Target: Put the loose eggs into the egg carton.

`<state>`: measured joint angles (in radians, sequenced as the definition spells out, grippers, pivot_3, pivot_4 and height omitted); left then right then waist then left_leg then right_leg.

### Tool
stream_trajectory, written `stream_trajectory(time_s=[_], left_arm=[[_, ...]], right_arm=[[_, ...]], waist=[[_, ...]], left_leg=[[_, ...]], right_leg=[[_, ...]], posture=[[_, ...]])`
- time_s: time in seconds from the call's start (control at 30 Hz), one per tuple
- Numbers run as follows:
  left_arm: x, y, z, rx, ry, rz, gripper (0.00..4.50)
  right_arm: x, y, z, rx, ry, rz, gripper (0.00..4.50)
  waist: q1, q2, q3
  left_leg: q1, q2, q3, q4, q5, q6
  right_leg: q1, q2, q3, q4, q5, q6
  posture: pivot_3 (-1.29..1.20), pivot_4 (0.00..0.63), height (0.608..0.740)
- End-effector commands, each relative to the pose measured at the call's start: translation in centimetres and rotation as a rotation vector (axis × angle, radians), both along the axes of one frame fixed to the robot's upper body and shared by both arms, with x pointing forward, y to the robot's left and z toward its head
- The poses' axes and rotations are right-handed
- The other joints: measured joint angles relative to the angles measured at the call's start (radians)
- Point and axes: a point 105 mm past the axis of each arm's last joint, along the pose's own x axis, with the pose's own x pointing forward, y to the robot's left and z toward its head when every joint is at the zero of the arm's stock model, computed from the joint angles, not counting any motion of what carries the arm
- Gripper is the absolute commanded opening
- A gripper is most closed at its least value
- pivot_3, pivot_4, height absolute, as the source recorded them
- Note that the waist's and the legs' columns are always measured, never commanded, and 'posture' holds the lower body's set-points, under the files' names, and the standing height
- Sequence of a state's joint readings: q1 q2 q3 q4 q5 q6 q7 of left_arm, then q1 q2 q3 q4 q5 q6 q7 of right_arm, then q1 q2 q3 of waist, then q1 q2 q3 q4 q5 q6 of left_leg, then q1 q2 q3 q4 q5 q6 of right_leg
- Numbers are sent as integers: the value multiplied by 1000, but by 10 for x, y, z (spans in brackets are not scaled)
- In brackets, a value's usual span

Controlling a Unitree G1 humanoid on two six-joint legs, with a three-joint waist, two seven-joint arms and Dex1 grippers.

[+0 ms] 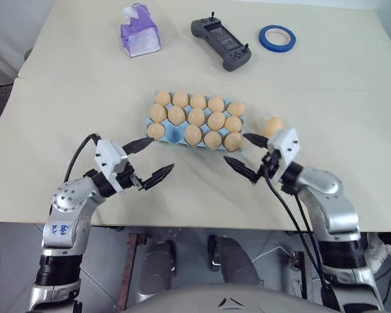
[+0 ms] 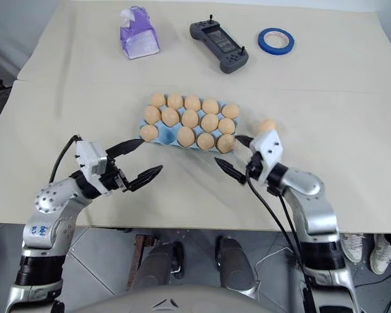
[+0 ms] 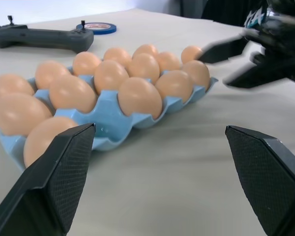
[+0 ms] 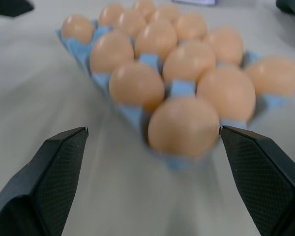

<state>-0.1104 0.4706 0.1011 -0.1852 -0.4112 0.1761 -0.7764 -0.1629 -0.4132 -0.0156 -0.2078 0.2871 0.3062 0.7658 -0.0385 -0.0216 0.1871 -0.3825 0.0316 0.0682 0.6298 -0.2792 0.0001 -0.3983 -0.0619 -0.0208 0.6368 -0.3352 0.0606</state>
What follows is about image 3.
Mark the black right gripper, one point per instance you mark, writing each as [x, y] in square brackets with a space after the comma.
[282, 41]

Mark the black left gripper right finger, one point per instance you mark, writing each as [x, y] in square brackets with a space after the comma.
[268, 182]

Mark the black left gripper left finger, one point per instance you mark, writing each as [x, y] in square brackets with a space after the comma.
[51, 184]

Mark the brown egg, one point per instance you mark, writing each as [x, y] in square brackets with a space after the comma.
[86, 62]
[189, 54]
[143, 66]
[9, 88]
[19, 113]
[116, 55]
[71, 94]
[169, 61]
[146, 49]
[110, 75]
[51, 72]
[138, 98]
[43, 140]
[173, 86]
[196, 72]

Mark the light blue plastic egg tray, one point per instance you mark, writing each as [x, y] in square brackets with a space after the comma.
[108, 124]

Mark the dark cloth with teal print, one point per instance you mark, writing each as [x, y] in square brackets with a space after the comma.
[226, 11]

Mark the blue tape roll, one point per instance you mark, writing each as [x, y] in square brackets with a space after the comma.
[108, 29]

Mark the dark grey remote controller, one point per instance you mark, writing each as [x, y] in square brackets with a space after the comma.
[39, 38]

